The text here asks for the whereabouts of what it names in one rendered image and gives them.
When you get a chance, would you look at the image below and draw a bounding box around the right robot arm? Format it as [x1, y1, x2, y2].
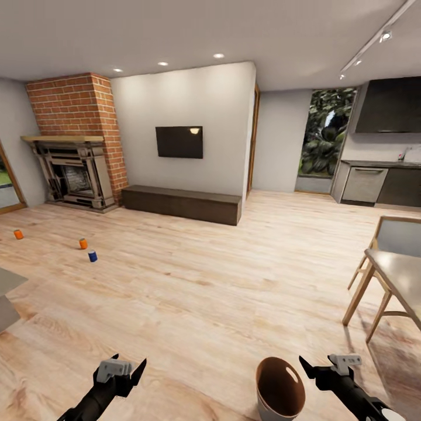
[298, 353, 406, 421]

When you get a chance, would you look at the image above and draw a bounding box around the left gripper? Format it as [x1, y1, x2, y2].
[84, 354, 147, 417]

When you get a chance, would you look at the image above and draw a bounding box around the trash can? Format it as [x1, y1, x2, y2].
[256, 357, 306, 421]

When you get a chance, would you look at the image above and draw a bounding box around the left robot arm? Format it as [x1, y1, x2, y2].
[57, 354, 147, 421]

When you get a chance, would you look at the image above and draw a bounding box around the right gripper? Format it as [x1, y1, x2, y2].
[298, 356, 361, 408]

